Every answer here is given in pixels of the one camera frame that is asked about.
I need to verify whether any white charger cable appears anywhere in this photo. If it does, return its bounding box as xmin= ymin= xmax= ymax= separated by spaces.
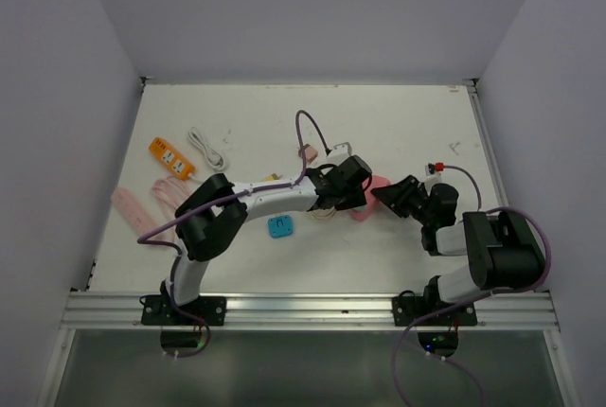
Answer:
xmin=187 ymin=126 xmax=229 ymax=182

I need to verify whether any aluminium front rail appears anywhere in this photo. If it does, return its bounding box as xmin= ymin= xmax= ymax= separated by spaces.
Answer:
xmin=60 ymin=292 xmax=559 ymax=331

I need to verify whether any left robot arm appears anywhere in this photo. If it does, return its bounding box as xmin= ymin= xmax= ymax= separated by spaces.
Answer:
xmin=163 ymin=155 xmax=372 ymax=325

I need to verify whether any blue plug adapter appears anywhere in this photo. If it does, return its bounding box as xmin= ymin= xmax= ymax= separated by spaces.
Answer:
xmin=267 ymin=214 xmax=294 ymax=239

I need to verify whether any brown USB charger plug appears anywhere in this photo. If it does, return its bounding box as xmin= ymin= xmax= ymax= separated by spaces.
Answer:
xmin=299 ymin=144 xmax=318 ymax=165

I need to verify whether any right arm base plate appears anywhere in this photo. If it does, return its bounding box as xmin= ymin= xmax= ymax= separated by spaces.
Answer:
xmin=391 ymin=290 xmax=478 ymax=327

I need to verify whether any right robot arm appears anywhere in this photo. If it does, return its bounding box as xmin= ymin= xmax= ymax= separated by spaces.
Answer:
xmin=372 ymin=175 xmax=547 ymax=325

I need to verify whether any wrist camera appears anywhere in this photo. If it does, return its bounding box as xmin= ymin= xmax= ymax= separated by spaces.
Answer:
xmin=326 ymin=142 xmax=353 ymax=166
xmin=424 ymin=162 xmax=444 ymax=191

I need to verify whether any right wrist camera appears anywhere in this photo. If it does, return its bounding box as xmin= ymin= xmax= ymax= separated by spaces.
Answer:
xmin=424 ymin=162 xmax=444 ymax=191

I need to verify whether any pink power strip cord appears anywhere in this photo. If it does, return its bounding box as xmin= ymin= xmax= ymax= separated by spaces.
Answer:
xmin=151 ymin=176 xmax=190 ymax=223

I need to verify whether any pink power strip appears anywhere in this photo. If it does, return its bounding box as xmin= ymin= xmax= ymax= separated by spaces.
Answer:
xmin=111 ymin=186 xmax=159 ymax=237
xmin=348 ymin=175 xmax=391 ymax=222

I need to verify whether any orange USB charger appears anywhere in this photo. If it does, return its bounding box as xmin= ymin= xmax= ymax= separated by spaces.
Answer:
xmin=149 ymin=137 xmax=196 ymax=181

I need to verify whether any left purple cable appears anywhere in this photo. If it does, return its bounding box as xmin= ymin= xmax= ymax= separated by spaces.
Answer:
xmin=136 ymin=109 xmax=332 ymax=257

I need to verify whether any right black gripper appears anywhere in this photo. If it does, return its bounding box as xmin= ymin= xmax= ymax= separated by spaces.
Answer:
xmin=370 ymin=174 xmax=433 ymax=226

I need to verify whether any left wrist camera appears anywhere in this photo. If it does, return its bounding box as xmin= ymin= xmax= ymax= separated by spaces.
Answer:
xmin=326 ymin=142 xmax=353 ymax=166

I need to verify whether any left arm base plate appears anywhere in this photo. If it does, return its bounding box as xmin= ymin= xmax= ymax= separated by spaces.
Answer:
xmin=139 ymin=294 xmax=227 ymax=327

